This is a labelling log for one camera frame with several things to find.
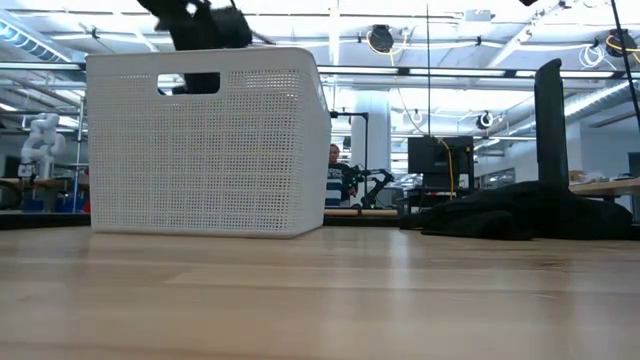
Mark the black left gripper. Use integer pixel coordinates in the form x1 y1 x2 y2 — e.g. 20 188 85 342
137 0 254 96

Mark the white perforated plastic basket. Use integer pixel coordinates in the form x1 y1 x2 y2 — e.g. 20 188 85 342
85 47 333 240

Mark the person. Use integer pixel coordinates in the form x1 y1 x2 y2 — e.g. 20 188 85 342
324 143 359 208

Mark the black background monitor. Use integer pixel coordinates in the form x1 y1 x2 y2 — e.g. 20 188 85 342
407 135 475 191

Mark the small black ceiling reel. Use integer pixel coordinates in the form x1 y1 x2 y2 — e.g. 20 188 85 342
474 110 496 132

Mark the background wooden table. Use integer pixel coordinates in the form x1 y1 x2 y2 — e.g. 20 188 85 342
568 176 640 202

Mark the thin black rod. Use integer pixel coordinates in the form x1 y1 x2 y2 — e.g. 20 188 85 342
609 0 640 132

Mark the black background metal frame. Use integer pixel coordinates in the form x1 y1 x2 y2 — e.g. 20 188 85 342
329 110 371 177

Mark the black ceiling cable reel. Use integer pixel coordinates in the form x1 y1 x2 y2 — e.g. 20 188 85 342
366 24 396 55
603 28 640 59

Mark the yellow hanging cable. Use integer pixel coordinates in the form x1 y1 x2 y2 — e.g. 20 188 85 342
438 137 457 200

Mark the black upright post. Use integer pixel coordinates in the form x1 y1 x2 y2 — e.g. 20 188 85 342
533 58 571 194

